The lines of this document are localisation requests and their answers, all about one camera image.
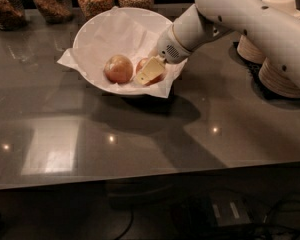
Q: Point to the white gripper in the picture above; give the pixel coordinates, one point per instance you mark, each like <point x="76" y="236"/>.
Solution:
<point x="170" y="48"/>

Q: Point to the red-yellow apple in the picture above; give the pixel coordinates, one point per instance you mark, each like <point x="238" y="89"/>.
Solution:
<point x="141" y="64"/>
<point x="118" y="69"/>

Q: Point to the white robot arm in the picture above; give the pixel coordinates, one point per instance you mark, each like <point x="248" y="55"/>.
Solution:
<point x="275" y="33"/>

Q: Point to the white bowl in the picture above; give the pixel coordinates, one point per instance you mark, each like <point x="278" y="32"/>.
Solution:
<point x="96" y="27"/>

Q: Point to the white paper liner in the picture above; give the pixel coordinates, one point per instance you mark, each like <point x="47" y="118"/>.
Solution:
<point x="123" y="34"/>

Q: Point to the rear stack of paper bowls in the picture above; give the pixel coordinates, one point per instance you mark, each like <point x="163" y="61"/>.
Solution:
<point x="247" y="50"/>

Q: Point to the stack of paper bowls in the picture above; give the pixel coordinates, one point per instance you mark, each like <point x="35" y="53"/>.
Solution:
<point x="247" y="50"/>
<point x="277" y="82"/>

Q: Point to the black tray under bowls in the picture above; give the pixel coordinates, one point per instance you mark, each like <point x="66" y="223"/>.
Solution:
<point x="254" y="70"/>

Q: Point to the front stack of paper bowls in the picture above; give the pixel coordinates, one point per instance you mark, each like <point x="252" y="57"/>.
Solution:
<point x="277" y="82"/>

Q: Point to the far left glass cereal jar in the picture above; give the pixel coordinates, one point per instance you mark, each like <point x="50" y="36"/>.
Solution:
<point x="12" y="15"/>

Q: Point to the black power box on floor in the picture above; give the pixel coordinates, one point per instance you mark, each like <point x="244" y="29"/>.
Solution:
<point x="218" y="212"/>

